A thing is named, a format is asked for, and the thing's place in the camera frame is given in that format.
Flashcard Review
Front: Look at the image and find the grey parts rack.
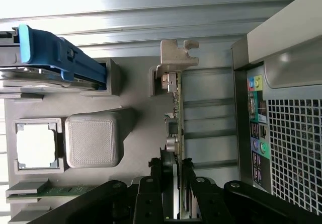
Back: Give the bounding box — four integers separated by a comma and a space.
0, 57, 186, 224

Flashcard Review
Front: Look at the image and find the green RAM stick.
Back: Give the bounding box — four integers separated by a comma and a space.
6, 183, 101, 198

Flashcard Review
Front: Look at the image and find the open PC case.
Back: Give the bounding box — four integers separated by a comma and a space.
230, 0, 322, 216

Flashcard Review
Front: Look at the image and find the silver CPU chip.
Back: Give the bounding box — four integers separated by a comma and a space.
16, 127, 57, 168

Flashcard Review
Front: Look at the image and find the hard disk in blue caddy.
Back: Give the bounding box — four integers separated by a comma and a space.
0, 24, 106, 94

